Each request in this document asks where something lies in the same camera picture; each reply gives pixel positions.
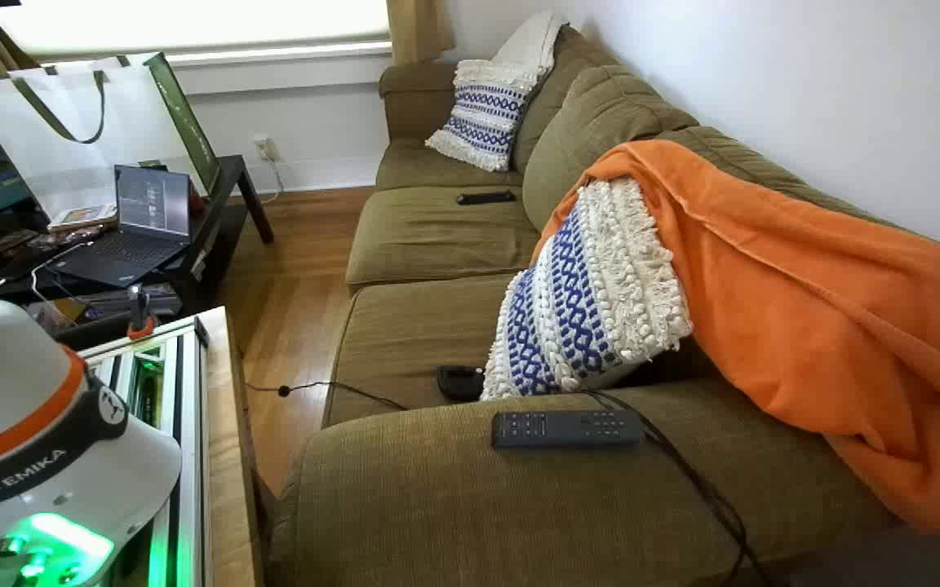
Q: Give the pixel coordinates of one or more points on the near blue white pillow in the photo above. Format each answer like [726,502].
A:
[597,301]

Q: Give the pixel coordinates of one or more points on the white tote bag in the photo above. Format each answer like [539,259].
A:
[69,124]

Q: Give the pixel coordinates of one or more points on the olive green sofa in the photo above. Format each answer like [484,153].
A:
[405,488]

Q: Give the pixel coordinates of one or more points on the black power adapter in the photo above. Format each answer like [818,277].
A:
[461,383]

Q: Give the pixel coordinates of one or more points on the orange cloth blanket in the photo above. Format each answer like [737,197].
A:
[820,317]

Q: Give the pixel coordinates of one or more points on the aluminium robot base table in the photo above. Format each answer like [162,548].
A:
[184,378]

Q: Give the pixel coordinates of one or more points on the black remote on cushion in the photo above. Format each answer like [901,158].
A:
[484,197]

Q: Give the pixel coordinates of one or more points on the white knitted throw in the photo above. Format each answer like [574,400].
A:
[528,51]

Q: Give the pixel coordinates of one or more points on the far blue white pillow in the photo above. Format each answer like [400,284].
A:
[486,103]

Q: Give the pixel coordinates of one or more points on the black laptop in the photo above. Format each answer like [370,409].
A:
[151,230]

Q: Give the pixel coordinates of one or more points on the blue white pillow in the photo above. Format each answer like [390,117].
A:
[486,103]
[597,301]

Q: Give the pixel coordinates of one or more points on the white wall outlet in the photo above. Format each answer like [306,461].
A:
[264,148]

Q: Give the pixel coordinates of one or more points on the grey remote on armrest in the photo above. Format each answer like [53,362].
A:
[564,427]

